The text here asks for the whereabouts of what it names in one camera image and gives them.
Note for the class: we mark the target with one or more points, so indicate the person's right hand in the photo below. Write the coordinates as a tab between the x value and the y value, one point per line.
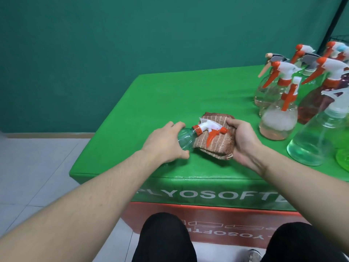
246	144

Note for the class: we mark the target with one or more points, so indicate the person's left leg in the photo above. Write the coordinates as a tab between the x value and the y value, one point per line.
163	240

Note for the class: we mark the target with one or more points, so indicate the person's right thumb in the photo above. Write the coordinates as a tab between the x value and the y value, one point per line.
234	123

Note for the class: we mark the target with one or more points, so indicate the cluster of assorted spray bottles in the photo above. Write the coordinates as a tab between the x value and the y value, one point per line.
278	120

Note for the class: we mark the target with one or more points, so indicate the person's right leg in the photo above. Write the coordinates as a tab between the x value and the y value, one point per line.
300	245

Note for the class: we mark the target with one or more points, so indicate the person's left middle finger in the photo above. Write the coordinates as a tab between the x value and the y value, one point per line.
169	124

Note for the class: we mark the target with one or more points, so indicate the green soft plyo box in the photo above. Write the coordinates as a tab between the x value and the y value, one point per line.
163	106

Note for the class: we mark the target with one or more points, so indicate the brown striped cloth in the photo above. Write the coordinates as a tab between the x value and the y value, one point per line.
222	145

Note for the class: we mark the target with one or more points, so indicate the person's right forearm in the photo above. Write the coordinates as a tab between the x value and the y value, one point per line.
305	188

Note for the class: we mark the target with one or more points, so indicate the person's leg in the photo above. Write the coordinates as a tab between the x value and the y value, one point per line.
163	240
300	245

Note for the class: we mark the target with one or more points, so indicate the red soft plyo box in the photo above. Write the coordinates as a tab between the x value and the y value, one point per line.
218	218

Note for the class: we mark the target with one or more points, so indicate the black metal pole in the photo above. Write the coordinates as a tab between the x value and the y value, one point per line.
336	21

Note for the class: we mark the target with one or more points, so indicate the grey shoe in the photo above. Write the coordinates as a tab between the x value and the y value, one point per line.
252	256

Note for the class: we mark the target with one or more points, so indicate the clear green trigger spray bottle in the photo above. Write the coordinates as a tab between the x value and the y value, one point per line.
186	137

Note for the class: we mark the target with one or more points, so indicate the person's left thumb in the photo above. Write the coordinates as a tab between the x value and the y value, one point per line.
181	155

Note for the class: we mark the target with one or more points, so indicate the person's left forearm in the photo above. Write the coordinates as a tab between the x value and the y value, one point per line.
76	210

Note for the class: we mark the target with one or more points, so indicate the person's left hand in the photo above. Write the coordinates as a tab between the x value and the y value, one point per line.
160	144

